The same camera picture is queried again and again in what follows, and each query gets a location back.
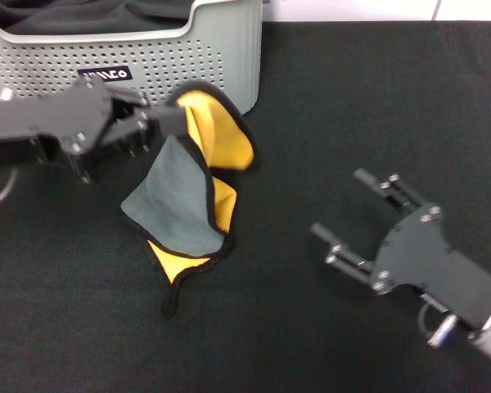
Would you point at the silver right wrist plug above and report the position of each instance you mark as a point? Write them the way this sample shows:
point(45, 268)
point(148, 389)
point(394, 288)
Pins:
point(442, 331)

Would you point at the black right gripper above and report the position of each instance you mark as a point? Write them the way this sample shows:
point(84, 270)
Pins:
point(425, 262)

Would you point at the black tablecloth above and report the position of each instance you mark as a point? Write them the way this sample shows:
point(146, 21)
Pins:
point(270, 327)

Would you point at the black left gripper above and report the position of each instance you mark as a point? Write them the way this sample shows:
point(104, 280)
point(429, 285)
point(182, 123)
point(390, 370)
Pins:
point(49, 123)

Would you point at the yellow grey towel black-edged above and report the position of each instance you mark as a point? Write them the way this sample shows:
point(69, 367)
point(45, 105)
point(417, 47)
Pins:
point(176, 196)

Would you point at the dark grey cloth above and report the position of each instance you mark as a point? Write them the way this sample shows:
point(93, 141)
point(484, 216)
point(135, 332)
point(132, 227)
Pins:
point(86, 16)

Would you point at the grey perforated storage box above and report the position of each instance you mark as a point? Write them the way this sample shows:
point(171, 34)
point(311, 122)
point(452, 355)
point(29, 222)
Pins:
point(213, 53)

